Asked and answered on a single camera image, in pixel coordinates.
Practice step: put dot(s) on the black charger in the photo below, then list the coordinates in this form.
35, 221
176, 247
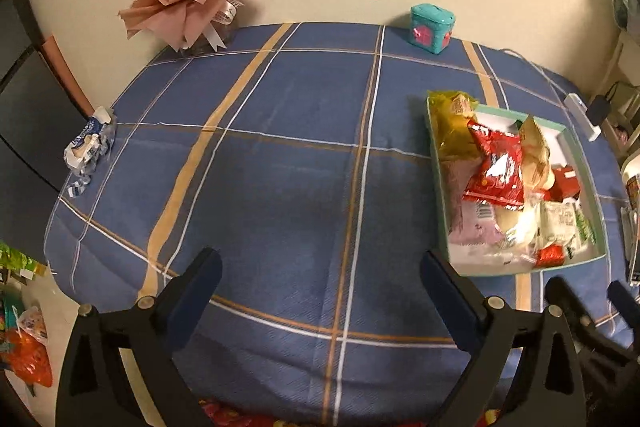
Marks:
598, 109

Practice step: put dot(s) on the pinkish brown board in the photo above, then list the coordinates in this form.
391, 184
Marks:
65, 72

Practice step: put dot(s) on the blue plaid tablecloth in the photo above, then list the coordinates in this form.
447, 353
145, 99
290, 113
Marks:
275, 182

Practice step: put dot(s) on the green plastic bag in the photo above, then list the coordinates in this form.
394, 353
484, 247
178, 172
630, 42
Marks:
15, 257

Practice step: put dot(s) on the white tray with green rim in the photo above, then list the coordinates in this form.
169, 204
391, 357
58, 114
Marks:
480, 259

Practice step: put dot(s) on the white power strip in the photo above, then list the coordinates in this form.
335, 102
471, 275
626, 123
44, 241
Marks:
580, 112

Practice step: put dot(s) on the pink wafer packet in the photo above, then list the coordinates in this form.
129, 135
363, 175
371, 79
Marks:
460, 202

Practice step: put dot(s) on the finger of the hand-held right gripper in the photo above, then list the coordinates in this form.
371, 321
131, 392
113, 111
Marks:
622, 302
567, 302

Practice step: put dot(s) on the orange plastic bag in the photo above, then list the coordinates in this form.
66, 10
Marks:
30, 357

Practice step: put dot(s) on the yellow green snack packet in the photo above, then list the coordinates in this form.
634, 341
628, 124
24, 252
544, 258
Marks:
450, 127

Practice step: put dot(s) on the dark cabinet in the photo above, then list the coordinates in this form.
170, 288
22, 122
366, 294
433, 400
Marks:
30, 107

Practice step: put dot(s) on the round yellow cake clear packet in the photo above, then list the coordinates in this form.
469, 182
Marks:
517, 224

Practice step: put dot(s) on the teal toy box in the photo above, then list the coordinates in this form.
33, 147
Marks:
430, 29

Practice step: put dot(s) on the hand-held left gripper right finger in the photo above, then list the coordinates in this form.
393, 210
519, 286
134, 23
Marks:
445, 297

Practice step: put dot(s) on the red packet with gold print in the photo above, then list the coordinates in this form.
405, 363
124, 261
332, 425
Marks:
565, 182

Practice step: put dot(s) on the red snack packet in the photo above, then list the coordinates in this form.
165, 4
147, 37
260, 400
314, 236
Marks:
495, 172

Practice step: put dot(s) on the small white desk fan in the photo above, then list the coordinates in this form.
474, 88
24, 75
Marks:
627, 4

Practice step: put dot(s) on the white shelf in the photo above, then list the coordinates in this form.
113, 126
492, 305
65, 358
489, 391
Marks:
620, 57

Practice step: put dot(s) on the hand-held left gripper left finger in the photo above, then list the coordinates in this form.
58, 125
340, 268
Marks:
197, 292

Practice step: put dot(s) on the green white small packet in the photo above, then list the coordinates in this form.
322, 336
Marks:
560, 222

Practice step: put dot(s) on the beige biscuit packet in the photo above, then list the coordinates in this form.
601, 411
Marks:
535, 152

